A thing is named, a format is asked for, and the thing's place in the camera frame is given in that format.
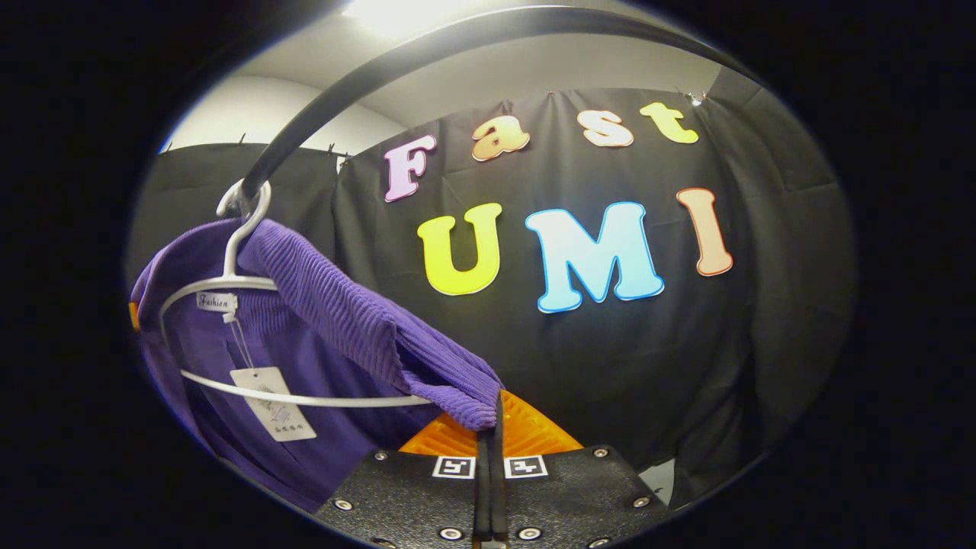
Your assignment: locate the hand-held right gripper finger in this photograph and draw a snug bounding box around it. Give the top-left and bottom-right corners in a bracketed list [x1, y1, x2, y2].
[492, 389, 672, 549]
[314, 412, 493, 549]

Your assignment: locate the purple knit garment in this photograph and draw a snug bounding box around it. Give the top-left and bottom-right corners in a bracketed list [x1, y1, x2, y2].
[130, 217, 506, 513]

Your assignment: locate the white plastic hanger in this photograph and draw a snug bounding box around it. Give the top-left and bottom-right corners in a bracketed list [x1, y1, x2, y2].
[159, 179, 432, 409]

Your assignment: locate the black metal clothes rack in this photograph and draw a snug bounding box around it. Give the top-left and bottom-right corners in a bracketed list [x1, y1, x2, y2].
[238, 5, 767, 203]

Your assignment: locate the black backdrop cloth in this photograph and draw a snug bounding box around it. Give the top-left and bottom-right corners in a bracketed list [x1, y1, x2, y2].
[126, 85, 859, 508]

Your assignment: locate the large ceiling light panel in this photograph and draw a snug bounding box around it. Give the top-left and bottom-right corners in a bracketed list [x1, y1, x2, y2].
[342, 0, 489, 35]

